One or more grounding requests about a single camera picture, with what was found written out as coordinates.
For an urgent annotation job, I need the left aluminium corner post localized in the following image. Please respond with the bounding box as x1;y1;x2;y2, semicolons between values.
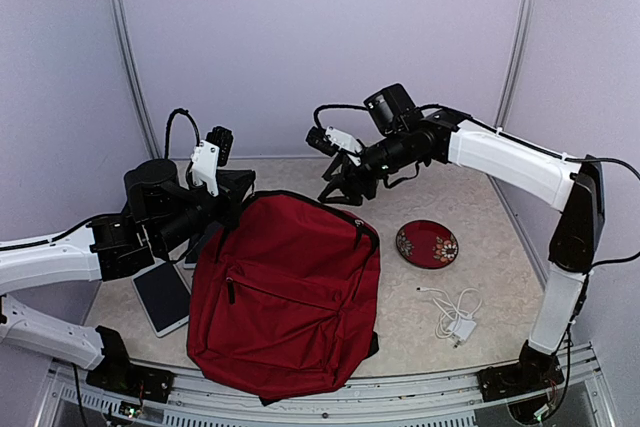
109;0;162;159

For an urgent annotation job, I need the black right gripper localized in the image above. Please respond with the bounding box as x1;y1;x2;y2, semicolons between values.
318;127;415;205

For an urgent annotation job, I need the black camera cable loop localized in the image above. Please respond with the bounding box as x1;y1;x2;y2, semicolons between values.
313;102;371;133

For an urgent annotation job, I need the aluminium front rail frame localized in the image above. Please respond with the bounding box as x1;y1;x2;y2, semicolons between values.
34;346;616;427

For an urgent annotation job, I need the red floral plate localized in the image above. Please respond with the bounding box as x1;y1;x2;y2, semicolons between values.
395;220;459;270

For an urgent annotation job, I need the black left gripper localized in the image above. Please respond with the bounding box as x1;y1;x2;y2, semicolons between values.
153;170;255;254

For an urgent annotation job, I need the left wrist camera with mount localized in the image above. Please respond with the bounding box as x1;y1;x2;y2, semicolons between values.
186;126;234;197

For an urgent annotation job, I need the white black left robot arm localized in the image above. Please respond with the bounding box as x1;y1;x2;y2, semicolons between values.
1;159;256;392

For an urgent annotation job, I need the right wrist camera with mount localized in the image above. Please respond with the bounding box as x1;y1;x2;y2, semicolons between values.
306;126;364;166

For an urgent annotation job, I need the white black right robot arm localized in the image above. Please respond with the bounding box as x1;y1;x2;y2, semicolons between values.
306;83;605;391

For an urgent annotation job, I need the white charger with cable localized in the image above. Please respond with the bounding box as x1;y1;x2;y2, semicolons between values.
416;287;483;349

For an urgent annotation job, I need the white tablet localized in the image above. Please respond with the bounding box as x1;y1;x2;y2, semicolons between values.
183;223;222;269
132;262;191;338

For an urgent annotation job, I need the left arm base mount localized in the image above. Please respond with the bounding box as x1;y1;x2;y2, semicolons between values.
86;326;174;403

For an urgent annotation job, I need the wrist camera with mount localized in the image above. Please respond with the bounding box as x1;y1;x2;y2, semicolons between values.
306;126;364;166
186;126;234;197

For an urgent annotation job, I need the red student backpack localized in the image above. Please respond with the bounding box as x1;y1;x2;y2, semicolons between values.
186;190;381;405

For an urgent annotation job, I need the aluminium corner post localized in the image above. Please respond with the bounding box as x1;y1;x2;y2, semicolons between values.
494;0;535;128
109;0;162;159

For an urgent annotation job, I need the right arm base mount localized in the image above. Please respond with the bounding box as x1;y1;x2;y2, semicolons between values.
476;341;565;402

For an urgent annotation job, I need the right aluminium corner post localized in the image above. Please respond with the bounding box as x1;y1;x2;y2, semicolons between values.
494;0;535;128

